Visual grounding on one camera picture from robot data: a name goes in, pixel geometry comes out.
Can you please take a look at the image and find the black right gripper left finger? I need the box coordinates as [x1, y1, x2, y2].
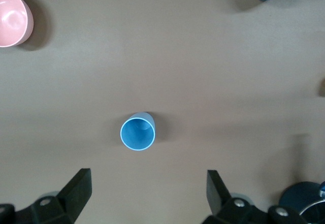
[0, 168, 92, 224]

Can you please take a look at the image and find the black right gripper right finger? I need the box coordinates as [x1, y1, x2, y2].
[202, 169, 308, 224]

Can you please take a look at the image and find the dark blue saucepan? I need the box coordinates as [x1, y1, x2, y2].
[278, 180, 325, 224]

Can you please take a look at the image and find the brown table cover sheet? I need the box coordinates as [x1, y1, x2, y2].
[0, 0, 325, 224]

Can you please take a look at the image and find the pink bowl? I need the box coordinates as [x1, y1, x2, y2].
[0, 0, 35, 48]

